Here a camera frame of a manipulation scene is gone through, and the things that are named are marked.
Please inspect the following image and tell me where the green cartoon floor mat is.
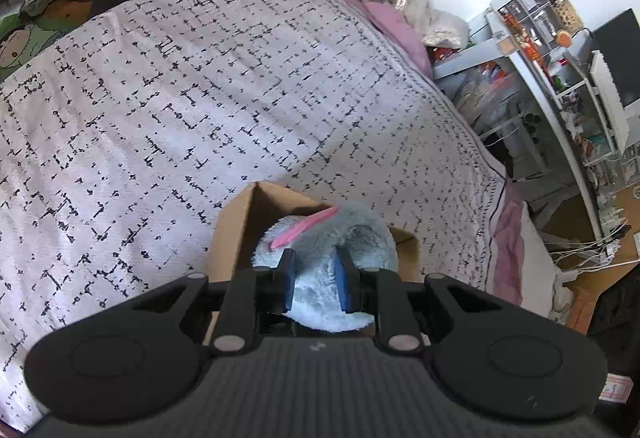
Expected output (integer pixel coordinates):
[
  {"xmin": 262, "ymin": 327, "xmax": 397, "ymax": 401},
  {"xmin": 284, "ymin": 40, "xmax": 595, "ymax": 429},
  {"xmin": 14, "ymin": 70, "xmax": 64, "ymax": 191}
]
[{"xmin": 0, "ymin": 0, "xmax": 132, "ymax": 85}]

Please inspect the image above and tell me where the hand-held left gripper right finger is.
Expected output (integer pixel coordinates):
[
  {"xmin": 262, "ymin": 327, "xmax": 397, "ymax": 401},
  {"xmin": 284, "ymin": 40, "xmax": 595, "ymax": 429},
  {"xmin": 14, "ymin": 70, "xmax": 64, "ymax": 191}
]
[{"xmin": 334, "ymin": 248, "xmax": 512, "ymax": 353}]

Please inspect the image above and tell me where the brown cardboard box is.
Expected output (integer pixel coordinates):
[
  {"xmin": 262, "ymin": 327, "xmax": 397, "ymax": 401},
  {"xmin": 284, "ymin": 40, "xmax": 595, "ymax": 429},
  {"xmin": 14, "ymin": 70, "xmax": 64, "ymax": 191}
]
[{"xmin": 202, "ymin": 181, "xmax": 422, "ymax": 345}]

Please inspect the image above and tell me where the bundle of white cables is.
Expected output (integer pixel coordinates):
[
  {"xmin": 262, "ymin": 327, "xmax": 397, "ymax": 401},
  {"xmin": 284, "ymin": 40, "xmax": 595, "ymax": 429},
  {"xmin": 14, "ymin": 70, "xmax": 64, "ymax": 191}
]
[{"xmin": 542, "ymin": 218, "xmax": 640, "ymax": 276}]

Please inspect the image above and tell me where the white shopping bag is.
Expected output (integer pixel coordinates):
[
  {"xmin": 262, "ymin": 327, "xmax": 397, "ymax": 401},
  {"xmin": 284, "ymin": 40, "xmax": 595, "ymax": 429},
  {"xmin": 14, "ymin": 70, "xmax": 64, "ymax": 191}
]
[{"xmin": 451, "ymin": 68, "xmax": 507, "ymax": 120}]

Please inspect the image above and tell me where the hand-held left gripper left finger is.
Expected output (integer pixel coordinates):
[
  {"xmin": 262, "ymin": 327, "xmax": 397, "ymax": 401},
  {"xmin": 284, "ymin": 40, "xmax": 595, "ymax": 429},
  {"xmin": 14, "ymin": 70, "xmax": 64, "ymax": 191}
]
[{"xmin": 120, "ymin": 248, "xmax": 297, "ymax": 354}]

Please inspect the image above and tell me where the clear desktop drawer organizer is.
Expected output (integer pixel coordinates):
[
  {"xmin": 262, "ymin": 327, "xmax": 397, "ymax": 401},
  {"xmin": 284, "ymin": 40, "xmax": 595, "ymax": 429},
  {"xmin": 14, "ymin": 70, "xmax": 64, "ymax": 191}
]
[{"xmin": 492, "ymin": 0, "xmax": 567, "ymax": 50}]

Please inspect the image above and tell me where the white keyboard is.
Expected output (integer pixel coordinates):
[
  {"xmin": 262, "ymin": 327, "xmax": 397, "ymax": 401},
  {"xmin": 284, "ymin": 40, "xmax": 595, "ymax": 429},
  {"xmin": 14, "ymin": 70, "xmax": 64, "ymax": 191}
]
[{"xmin": 588, "ymin": 52, "xmax": 632, "ymax": 150}]

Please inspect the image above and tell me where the black computer monitor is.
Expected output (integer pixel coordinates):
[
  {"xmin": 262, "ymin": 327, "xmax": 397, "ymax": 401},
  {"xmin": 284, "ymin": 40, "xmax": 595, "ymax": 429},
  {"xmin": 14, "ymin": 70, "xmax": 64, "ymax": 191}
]
[{"xmin": 592, "ymin": 8, "xmax": 640, "ymax": 107}]

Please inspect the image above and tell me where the white black-patterned blanket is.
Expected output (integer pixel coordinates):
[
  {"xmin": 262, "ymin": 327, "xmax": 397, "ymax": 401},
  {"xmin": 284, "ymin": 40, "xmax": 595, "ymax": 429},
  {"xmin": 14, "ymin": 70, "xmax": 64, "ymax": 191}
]
[{"xmin": 0, "ymin": 0, "xmax": 509, "ymax": 434}]

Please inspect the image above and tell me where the white duvet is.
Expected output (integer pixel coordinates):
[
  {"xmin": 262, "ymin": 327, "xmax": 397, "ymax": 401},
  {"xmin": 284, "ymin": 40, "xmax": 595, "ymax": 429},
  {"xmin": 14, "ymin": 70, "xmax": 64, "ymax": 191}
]
[{"xmin": 519, "ymin": 205, "xmax": 577, "ymax": 320}]

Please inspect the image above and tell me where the pink bedsheet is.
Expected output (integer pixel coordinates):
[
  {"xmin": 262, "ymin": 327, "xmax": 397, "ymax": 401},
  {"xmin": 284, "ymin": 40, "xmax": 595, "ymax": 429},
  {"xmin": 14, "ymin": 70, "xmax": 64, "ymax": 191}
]
[{"xmin": 315, "ymin": 0, "xmax": 527, "ymax": 310}]

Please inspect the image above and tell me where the wicker basket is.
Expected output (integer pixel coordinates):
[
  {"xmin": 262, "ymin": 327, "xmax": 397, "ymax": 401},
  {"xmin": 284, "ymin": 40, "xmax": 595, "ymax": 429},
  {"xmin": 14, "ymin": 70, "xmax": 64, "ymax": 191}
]
[{"xmin": 555, "ymin": 0, "xmax": 585, "ymax": 33}]

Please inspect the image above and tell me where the light blue plush toy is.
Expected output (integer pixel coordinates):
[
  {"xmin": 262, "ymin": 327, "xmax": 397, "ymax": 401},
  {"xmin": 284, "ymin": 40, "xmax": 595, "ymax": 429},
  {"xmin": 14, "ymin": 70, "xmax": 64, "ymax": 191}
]
[{"xmin": 250, "ymin": 200, "xmax": 400, "ymax": 334}]

